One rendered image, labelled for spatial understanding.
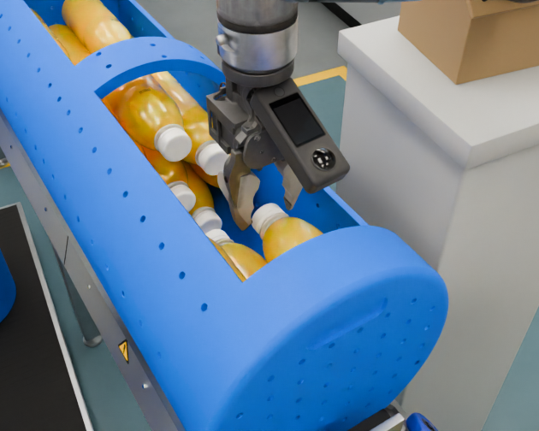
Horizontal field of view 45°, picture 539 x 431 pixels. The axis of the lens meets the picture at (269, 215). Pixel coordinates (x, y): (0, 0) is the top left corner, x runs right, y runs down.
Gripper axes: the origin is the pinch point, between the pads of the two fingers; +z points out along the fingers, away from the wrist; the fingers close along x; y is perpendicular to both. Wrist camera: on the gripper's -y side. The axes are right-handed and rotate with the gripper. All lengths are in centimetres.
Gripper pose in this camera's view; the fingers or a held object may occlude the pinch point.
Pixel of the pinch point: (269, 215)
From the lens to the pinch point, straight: 76.5
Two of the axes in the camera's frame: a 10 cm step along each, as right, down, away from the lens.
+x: -8.5, 3.7, -3.8
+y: -5.3, -5.9, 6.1
